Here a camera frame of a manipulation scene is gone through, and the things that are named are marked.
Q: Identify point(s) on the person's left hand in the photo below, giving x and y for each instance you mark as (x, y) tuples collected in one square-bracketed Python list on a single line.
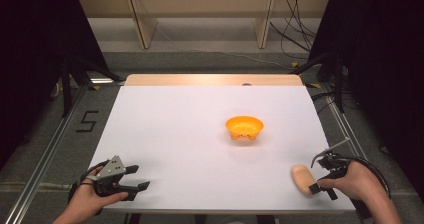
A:
[(87, 200)]

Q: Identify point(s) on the aluminium floor rail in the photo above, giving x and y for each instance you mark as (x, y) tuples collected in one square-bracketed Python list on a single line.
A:
[(43, 157), (343, 124)]

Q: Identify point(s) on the tan bread roll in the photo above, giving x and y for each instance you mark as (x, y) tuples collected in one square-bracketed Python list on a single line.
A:
[(301, 179)]

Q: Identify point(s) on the white table mat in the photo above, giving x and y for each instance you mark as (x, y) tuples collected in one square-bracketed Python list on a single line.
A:
[(206, 150)]

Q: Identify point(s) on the person's right hand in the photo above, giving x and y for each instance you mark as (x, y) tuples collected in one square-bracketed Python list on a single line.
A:
[(358, 182)]

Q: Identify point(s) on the orange bowl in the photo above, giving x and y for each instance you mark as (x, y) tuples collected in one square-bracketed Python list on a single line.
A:
[(244, 126)]

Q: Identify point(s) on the dark curtain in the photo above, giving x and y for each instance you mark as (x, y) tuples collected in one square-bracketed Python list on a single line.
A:
[(383, 67), (36, 50)]

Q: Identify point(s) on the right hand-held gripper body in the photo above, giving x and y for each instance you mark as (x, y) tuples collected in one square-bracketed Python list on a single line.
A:
[(333, 165)]

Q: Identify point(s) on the beige wooden shelf unit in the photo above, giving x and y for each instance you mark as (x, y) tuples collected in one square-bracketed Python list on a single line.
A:
[(203, 17)]

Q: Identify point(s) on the black tripod stand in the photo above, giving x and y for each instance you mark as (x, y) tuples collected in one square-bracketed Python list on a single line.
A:
[(71, 80), (333, 74)]

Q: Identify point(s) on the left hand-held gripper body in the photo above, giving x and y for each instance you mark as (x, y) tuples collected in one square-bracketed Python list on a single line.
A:
[(108, 174)]

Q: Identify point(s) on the wooden table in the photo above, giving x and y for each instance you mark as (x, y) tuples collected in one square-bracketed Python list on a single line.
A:
[(213, 79)]

